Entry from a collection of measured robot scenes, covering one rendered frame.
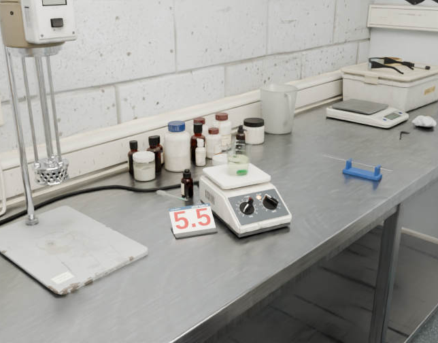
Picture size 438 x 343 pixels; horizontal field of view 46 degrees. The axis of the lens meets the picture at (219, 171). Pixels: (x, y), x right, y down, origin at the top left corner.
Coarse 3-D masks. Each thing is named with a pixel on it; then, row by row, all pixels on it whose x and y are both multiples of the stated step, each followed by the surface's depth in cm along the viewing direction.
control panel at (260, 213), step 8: (256, 192) 110; (264, 192) 110; (272, 192) 111; (232, 200) 107; (240, 200) 107; (248, 200) 108; (256, 200) 108; (280, 200) 110; (256, 208) 107; (264, 208) 107; (280, 208) 108; (240, 216) 105; (248, 216) 105; (256, 216) 105; (264, 216) 106; (272, 216) 106; (280, 216) 107; (240, 224) 103
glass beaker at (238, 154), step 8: (232, 144) 114; (240, 144) 114; (248, 144) 112; (232, 152) 110; (240, 152) 110; (248, 152) 111; (232, 160) 111; (240, 160) 110; (248, 160) 112; (232, 168) 112; (240, 168) 111; (248, 168) 113; (240, 176) 112
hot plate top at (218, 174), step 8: (208, 168) 117; (216, 168) 117; (224, 168) 117; (256, 168) 117; (208, 176) 114; (216, 176) 112; (224, 176) 112; (232, 176) 112; (248, 176) 112; (256, 176) 112; (264, 176) 112; (224, 184) 108; (232, 184) 108; (240, 184) 109; (248, 184) 110
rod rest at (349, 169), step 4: (348, 164) 138; (344, 168) 139; (348, 168) 138; (352, 168) 139; (356, 168) 139; (376, 168) 133; (344, 172) 138; (348, 172) 138; (352, 172) 137; (356, 172) 136; (360, 172) 136; (364, 172) 136; (368, 172) 136; (372, 172) 136; (376, 172) 133; (360, 176) 136; (364, 176) 135; (368, 176) 134; (372, 176) 134; (376, 176) 133; (380, 176) 134; (376, 180) 133
